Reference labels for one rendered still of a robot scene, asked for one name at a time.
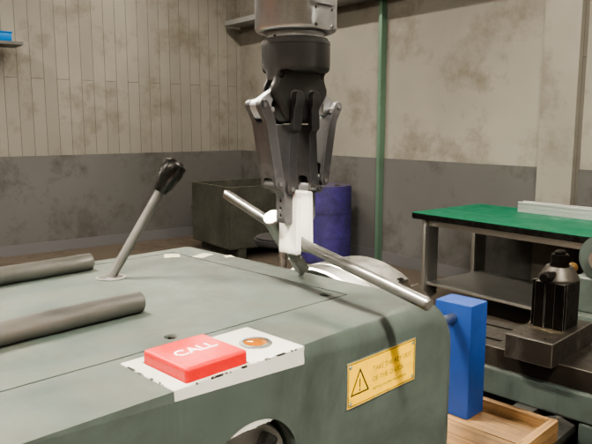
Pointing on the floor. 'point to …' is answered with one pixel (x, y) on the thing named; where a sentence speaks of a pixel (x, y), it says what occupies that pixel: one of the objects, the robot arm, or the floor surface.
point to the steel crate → (229, 215)
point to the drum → (332, 220)
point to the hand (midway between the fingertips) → (296, 222)
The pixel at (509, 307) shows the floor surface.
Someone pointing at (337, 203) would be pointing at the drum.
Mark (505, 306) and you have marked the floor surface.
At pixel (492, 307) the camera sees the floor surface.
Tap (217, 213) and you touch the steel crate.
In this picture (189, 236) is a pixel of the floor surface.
